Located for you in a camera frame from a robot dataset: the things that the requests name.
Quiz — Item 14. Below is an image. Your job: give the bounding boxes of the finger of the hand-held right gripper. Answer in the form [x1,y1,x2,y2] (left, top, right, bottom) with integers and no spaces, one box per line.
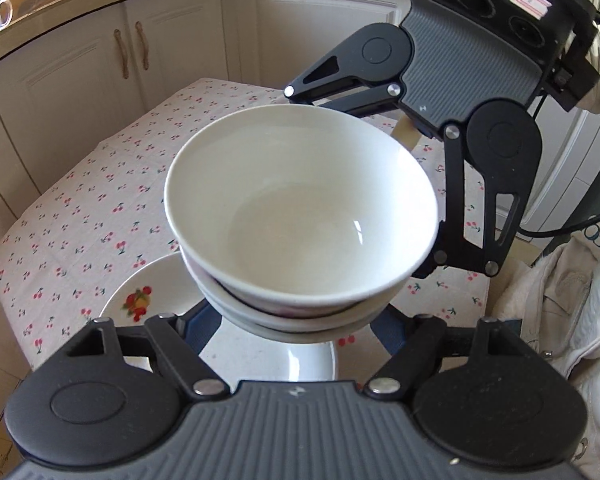
[412,127,525,279]
[284,34,407,117]

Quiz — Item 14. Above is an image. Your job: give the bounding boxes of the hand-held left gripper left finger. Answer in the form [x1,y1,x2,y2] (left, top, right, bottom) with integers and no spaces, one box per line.
[55,305,231,401]

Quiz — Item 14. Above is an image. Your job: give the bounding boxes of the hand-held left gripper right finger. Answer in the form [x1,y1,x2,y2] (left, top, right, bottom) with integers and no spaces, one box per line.
[364,307,526,401]

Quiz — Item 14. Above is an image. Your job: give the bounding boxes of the white fruit print plate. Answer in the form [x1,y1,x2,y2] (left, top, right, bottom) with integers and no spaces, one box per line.
[99,251,337,387]

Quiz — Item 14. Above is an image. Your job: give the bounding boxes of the person's right hand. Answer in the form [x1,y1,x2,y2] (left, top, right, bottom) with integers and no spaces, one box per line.
[392,112,423,153]

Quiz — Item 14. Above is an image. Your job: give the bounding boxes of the person's white jacket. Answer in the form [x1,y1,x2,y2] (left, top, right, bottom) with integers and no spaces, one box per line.
[492,232,600,480]

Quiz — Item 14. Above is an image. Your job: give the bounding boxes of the cherry print tablecloth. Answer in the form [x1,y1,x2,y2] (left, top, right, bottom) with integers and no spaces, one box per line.
[0,77,491,371]

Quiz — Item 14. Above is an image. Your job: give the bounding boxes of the white kitchen cabinets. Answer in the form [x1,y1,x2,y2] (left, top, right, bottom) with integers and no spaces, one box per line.
[0,0,600,461]

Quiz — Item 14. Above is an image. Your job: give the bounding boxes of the bronze cabinet handle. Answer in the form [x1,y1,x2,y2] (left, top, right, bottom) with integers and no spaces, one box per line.
[134,21,150,71]
[114,29,131,80]

